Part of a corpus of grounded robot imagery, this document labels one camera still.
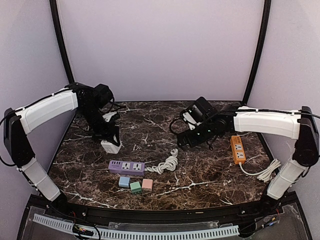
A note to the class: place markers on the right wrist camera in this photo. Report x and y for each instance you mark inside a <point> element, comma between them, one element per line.
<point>201,110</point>

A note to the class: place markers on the purple power strip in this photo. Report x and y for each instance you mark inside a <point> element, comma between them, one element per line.
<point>127,167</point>

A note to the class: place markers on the orange power strip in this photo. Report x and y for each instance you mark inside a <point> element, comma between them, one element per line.
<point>237,149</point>

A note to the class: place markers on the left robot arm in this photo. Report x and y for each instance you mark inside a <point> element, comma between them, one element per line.
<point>19,123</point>

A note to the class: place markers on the green charger plug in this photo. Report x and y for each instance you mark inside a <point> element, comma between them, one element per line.
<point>135,188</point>

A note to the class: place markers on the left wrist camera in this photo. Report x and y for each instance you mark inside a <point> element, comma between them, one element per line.
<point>103,95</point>

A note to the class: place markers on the white cube power socket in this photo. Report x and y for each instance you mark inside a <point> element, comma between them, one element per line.
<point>110,148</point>

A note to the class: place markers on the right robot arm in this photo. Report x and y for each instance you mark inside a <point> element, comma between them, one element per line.
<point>298,126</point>

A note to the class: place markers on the light blue charger plug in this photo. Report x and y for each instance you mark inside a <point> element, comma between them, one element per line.
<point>124,182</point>

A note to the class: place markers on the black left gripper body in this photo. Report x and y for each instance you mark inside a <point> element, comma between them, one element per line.
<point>98,128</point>

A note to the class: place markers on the white slotted cable duct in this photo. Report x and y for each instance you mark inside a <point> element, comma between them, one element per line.
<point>128,231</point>

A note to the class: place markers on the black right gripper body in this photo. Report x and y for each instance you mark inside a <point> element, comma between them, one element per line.
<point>206,133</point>

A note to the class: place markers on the black frame post left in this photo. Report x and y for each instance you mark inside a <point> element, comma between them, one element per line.
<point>60,40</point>

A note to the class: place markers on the pink charger plug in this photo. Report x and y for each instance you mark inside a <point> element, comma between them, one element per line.
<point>147,185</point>

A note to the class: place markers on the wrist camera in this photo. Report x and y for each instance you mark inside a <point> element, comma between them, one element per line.
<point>103,95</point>
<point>201,110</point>

